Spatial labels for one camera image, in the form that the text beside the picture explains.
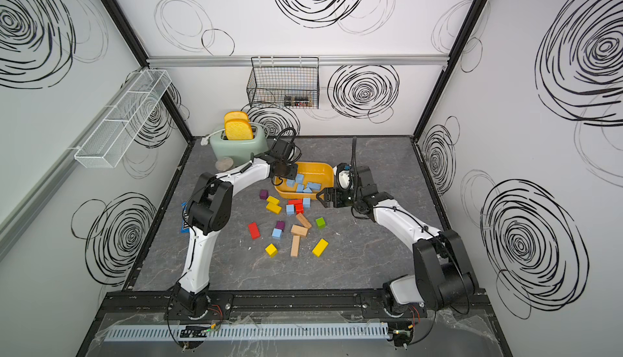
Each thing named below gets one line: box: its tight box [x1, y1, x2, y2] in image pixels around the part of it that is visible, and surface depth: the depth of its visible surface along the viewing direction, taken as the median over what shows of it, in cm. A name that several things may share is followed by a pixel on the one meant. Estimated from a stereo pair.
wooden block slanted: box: [296, 212, 313, 229], surface depth 93 cm
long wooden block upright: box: [290, 234, 301, 259], surface depth 86 cm
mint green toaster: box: [209, 124, 270, 167], surface depth 101 cm
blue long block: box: [307, 181, 322, 192], surface depth 102 cm
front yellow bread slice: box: [225, 118, 254, 141], surface depth 98 cm
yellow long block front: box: [311, 237, 330, 259], surface depth 86 cm
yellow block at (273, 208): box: [266, 202, 283, 215], surface depth 97 cm
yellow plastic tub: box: [274, 161, 336, 201], surface depth 104 cm
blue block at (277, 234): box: [271, 227, 284, 241], surface depth 88 cm
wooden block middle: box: [290, 223, 310, 237], surface depth 88 cm
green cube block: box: [315, 216, 327, 230], surface depth 91 cm
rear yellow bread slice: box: [223, 111, 250, 130], surface depth 100 cm
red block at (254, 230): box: [247, 222, 261, 241], surface depth 92 cm
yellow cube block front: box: [264, 243, 279, 259], surface depth 84 cm
